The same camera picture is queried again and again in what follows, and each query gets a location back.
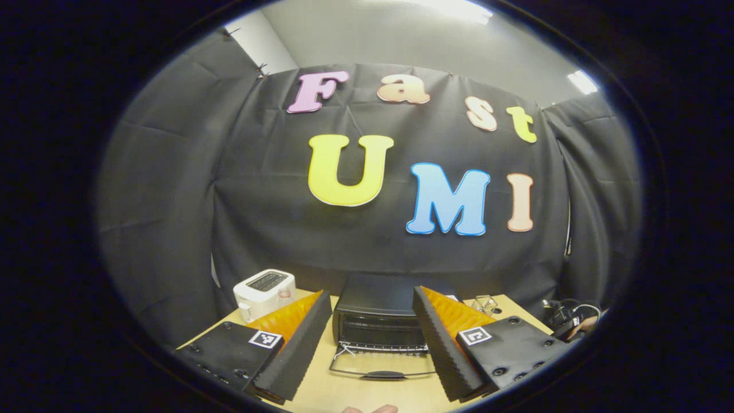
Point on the large ceiling light panel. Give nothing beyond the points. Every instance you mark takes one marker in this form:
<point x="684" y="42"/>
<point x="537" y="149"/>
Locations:
<point x="453" y="8"/>

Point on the black backdrop cloth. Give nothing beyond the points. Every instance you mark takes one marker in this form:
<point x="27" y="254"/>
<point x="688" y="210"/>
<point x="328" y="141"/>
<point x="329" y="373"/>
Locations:
<point x="258" y="201"/>

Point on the white toaster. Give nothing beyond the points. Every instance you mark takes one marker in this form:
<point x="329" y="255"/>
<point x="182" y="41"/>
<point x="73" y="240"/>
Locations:
<point x="261" y="289"/>

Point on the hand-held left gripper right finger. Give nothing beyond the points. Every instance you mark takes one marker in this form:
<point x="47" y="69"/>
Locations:
<point x="438" y="350"/>

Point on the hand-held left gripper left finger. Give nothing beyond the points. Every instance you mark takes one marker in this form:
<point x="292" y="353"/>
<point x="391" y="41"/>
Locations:
<point x="304" y="344"/>

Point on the small ceiling light panel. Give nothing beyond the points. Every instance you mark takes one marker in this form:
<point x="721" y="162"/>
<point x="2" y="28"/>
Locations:
<point x="582" y="82"/>

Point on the black electric oven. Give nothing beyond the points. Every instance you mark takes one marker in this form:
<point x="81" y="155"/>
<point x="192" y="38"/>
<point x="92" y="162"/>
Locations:
<point x="373" y="321"/>

